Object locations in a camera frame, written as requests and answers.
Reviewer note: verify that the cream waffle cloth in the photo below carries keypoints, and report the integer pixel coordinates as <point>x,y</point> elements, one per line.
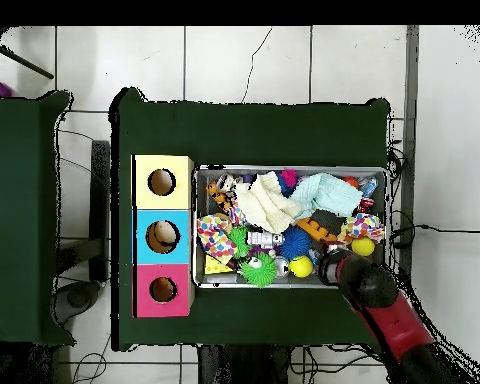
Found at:
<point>268,204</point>

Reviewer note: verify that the silver toy robot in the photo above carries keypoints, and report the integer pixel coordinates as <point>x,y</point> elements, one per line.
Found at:
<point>264,239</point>

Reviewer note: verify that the white multicolour dotted cloth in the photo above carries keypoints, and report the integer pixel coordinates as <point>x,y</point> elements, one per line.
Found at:
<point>362,226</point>
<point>214,238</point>

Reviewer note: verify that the green fuzzy toy with eyes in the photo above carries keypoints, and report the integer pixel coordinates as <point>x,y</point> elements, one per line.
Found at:
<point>260,272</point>

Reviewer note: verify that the orange plastic grid tray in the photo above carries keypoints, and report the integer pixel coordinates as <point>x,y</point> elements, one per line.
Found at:
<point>316,230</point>

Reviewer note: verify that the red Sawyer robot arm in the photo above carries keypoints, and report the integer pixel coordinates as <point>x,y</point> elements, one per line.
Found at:
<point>400,324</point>

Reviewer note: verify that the wooden box with three holes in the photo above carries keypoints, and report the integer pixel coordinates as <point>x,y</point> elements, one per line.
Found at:
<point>176,200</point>

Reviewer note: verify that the blue spiky ball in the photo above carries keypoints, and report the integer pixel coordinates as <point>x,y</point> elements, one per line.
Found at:
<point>295,243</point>

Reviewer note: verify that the dark green tablecloth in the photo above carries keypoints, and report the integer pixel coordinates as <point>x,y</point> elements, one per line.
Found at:
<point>16,220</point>
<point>256,136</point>

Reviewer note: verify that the yellow ball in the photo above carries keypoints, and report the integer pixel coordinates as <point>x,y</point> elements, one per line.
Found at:
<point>362,246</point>
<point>300,267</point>

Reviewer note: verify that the mint green cloth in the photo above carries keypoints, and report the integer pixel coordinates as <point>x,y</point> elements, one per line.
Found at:
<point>336,196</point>

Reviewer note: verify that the grey rounded floor object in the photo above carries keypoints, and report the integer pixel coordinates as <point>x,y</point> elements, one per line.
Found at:
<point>78,298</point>

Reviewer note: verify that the black tripod leg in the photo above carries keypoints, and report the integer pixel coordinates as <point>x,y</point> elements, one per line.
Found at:
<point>24,63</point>

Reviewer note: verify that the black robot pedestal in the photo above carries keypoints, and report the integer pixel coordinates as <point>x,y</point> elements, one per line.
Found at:
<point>244,364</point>

